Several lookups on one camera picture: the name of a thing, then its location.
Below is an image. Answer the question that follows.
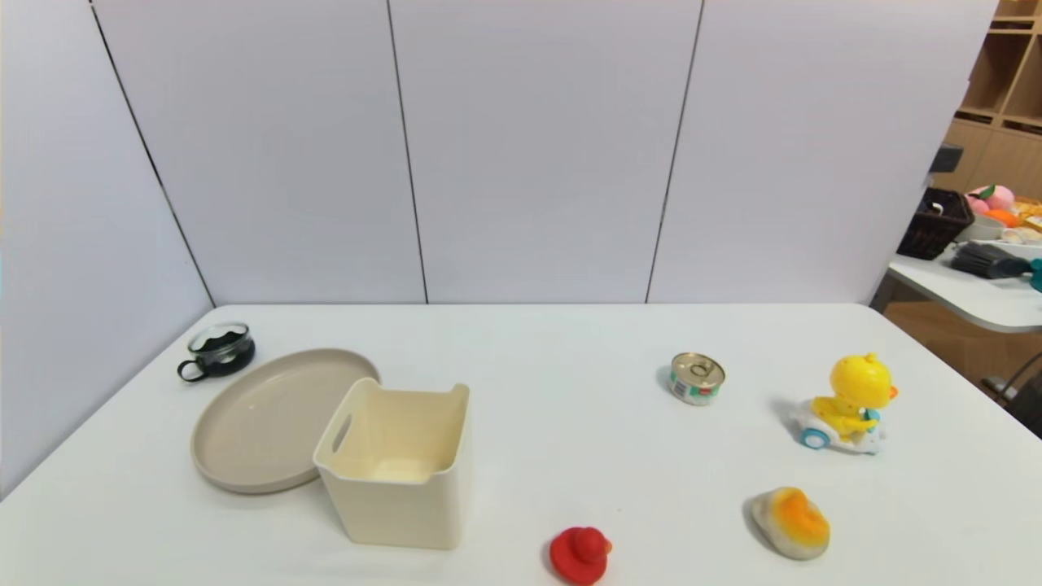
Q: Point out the white bowl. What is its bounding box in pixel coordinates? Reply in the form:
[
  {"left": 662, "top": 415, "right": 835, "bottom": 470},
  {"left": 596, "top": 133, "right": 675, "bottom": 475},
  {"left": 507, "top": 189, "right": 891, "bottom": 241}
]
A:
[{"left": 954, "top": 214, "right": 1007, "bottom": 243}]

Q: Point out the pink peach plush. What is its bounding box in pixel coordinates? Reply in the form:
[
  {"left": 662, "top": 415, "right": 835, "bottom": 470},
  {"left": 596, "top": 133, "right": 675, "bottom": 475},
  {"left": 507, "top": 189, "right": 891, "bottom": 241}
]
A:
[{"left": 967, "top": 185, "right": 1017, "bottom": 214}]

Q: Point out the glass cup with black handle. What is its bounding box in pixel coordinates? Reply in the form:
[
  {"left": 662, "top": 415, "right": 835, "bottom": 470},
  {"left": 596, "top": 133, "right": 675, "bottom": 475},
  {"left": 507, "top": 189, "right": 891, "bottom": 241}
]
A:
[{"left": 177, "top": 322, "right": 256, "bottom": 384}]

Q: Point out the yellow duck toy on car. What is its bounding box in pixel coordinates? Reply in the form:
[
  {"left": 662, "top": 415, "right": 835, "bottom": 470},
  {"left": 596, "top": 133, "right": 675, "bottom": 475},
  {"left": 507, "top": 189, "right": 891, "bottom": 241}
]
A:
[{"left": 790, "top": 352, "right": 900, "bottom": 456}]

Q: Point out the small tin can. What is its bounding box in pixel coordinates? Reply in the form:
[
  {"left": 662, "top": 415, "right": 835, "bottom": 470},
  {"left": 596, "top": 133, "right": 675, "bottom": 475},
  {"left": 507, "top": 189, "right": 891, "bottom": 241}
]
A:
[{"left": 669, "top": 352, "right": 726, "bottom": 406}]

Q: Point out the white side table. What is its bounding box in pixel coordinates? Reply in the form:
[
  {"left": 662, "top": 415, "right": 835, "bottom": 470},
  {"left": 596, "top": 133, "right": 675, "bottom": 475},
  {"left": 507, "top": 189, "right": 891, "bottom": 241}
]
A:
[{"left": 887, "top": 244, "right": 1042, "bottom": 334}]

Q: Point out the black brush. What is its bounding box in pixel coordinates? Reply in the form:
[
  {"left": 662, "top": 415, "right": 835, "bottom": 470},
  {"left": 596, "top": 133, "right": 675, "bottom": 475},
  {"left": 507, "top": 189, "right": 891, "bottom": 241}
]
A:
[{"left": 949, "top": 242, "right": 1035, "bottom": 280}]

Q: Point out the red rubber duck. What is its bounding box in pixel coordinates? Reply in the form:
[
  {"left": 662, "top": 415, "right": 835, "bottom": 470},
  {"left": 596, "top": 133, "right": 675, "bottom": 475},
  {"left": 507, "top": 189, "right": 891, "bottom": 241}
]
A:
[{"left": 549, "top": 527, "right": 613, "bottom": 586}]

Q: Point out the cream plastic storage box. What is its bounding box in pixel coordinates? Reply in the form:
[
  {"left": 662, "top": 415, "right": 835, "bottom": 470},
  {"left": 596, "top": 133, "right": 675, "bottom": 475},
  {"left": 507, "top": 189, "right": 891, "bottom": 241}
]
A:
[{"left": 313, "top": 377, "right": 471, "bottom": 551}]

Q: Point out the wooden shelf unit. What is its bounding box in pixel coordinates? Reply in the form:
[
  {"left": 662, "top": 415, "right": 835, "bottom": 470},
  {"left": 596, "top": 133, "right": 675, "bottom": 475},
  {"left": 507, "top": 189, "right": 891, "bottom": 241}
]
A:
[{"left": 932, "top": 0, "right": 1042, "bottom": 200}]

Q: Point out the beige round plate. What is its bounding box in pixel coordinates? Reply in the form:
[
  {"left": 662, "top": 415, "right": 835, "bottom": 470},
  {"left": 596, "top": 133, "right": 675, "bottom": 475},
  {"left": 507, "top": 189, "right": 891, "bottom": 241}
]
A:
[{"left": 190, "top": 348, "right": 382, "bottom": 496}]

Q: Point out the orange and white stone toy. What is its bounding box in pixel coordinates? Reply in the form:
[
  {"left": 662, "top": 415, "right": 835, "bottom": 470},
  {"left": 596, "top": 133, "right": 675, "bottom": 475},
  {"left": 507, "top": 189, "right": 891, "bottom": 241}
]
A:
[{"left": 751, "top": 487, "right": 831, "bottom": 561}]

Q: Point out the dark wicker basket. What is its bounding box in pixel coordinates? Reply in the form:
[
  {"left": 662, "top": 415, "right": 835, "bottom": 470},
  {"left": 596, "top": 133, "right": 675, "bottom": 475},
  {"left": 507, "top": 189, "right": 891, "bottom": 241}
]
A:
[{"left": 897, "top": 187, "right": 975, "bottom": 261}]

